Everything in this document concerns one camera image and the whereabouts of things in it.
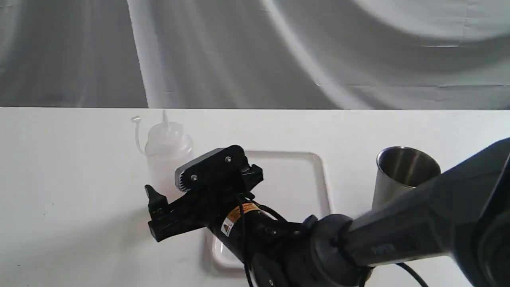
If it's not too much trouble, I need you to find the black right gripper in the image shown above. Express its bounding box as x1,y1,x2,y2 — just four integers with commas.
144,164,310,275

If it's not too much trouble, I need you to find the translucent squeeze bottle amber liquid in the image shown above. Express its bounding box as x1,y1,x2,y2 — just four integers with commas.
131,111,194,202

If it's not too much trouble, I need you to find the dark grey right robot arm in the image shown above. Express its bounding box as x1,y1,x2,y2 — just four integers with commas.
145,138,510,287

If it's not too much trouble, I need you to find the stainless steel cup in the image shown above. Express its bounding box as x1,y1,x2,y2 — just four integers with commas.
371,146,441,209

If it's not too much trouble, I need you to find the white rectangular plastic tray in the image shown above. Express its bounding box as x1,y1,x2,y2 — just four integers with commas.
210,151,332,273

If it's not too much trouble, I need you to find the grey fabric backdrop curtain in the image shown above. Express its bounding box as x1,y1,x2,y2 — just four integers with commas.
0,0,510,110

